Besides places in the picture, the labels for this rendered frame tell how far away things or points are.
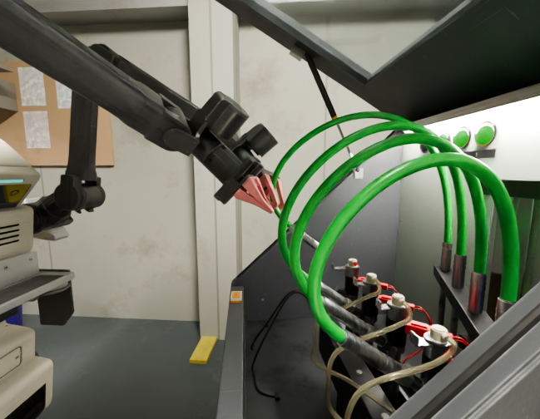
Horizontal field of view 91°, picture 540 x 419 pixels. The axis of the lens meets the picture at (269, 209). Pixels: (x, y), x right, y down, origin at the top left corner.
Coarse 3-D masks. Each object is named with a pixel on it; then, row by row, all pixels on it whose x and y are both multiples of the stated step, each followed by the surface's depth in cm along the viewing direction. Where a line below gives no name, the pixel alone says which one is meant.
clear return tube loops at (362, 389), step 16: (352, 304) 41; (368, 336) 33; (448, 336) 29; (336, 352) 33; (448, 352) 28; (320, 368) 40; (416, 368) 27; (432, 368) 27; (352, 384) 37; (368, 384) 26; (352, 400) 27; (336, 416) 33
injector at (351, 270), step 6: (348, 270) 53; (354, 270) 52; (348, 276) 53; (354, 276) 52; (348, 282) 53; (336, 288) 54; (342, 288) 54; (348, 288) 53; (354, 288) 53; (342, 294) 54; (348, 294) 53; (354, 294) 53; (348, 330) 55
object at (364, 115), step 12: (336, 120) 58; (348, 120) 57; (396, 120) 54; (408, 120) 54; (312, 132) 59; (300, 144) 60; (288, 156) 62; (276, 168) 63; (444, 168) 53; (276, 180) 64; (444, 180) 53; (444, 192) 54; (444, 204) 54; (444, 216) 54; (444, 228) 55; (444, 240) 55
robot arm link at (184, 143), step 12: (216, 96) 46; (228, 96) 49; (204, 108) 47; (216, 108) 45; (228, 108) 46; (240, 108) 49; (192, 120) 48; (204, 120) 46; (216, 120) 47; (228, 120) 47; (240, 120) 47; (168, 132) 42; (180, 132) 43; (192, 132) 47; (216, 132) 47; (228, 132) 48; (168, 144) 44; (180, 144) 45; (192, 144) 46
